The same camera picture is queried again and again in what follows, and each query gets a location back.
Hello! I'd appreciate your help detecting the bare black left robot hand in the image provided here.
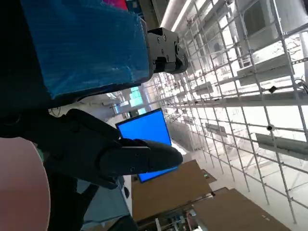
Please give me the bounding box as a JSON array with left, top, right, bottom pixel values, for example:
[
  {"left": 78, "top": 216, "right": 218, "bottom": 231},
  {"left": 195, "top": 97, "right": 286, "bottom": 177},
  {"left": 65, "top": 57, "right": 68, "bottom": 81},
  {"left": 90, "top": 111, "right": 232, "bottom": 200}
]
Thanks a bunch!
[{"left": 0, "top": 0, "right": 189, "bottom": 190}]

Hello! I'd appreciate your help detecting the blue-screen monitor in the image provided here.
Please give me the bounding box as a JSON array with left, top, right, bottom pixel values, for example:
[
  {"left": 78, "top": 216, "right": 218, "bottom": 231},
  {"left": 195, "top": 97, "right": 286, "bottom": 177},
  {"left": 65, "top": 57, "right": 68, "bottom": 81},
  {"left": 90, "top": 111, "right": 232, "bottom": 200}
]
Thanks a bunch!
[{"left": 115, "top": 108, "right": 179, "bottom": 183}]

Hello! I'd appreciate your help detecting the brown cardboard box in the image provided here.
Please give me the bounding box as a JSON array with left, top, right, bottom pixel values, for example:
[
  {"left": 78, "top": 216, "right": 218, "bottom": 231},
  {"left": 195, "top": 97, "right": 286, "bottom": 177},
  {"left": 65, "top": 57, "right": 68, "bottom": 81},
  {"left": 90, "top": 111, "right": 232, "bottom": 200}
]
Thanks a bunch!
[
  {"left": 192, "top": 187, "right": 293, "bottom": 231},
  {"left": 131, "top": 160, "right": 218, "bottom": 222}
]

